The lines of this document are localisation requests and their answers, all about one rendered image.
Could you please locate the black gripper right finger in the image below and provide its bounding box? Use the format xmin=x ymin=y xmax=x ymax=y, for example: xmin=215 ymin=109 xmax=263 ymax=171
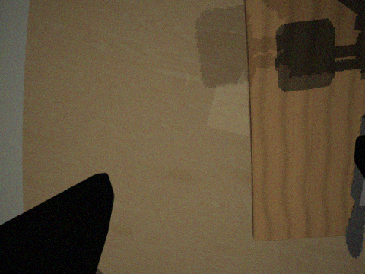
xmin=354 ymin=135 xmax=365 ymax=177

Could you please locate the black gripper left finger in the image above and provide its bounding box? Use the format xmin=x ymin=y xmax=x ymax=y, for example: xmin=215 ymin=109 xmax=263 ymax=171
xmin=0 ymin=174 xmax=115 ymax=274

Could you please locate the wooden board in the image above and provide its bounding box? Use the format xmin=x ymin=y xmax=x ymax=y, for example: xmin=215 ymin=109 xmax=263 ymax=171
xmin=243 ymin=0 xmax=365 ymax=241

